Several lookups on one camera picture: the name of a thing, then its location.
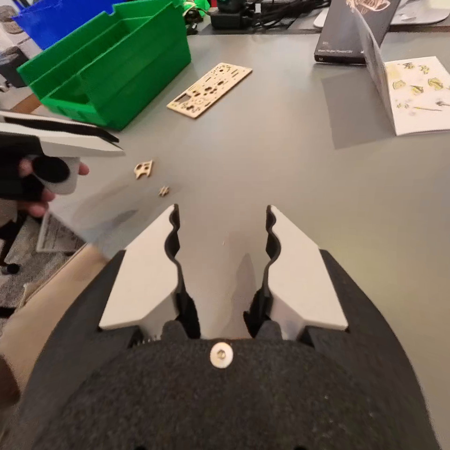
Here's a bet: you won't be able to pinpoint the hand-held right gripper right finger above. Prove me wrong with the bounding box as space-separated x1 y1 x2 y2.
244 205 349 341

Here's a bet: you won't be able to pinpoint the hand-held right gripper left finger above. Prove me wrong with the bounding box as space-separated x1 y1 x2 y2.
98 203 202 341

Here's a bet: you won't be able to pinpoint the white monitor base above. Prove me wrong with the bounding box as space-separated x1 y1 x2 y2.
313 0 450 27

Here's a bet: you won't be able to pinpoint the black puzzle box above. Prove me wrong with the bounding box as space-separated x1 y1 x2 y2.
314 0 401 65

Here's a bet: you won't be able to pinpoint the grey desk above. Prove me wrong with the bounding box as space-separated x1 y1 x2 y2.
0 26 450 387

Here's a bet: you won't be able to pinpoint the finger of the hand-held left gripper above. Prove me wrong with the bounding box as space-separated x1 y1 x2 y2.
35 135 126 158
0 110 121 143

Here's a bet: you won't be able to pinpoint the small green plastic part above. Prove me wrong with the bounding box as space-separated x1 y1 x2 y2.
172 0 212 16

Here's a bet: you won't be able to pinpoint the wooden puzzle sheet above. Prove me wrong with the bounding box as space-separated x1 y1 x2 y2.
166 63 253 119

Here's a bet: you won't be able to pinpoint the white instruction booklet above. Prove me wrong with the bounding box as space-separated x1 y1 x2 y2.
353 7 450 137

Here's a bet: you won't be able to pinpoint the black cables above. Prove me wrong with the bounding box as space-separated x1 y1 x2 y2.
246 0 332 31

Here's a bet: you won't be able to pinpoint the blue plastic bin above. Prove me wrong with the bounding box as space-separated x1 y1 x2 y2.
11 0 124 50

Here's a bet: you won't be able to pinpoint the person's left hand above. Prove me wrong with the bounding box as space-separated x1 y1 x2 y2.
18 158 90 219

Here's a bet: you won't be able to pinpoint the green plastic bin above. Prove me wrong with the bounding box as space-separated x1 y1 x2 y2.
17 0 192 131

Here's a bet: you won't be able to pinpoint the printed paper sheet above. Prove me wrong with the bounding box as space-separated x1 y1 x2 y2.
36 210 87 254

